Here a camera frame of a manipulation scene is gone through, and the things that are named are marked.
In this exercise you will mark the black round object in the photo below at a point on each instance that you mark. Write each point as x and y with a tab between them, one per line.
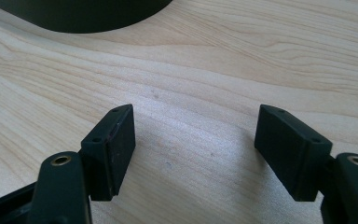
84	14

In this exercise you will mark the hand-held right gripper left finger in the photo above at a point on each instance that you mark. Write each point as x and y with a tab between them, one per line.
108	155

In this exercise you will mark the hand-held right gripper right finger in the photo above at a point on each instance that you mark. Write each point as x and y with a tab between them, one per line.
289	155

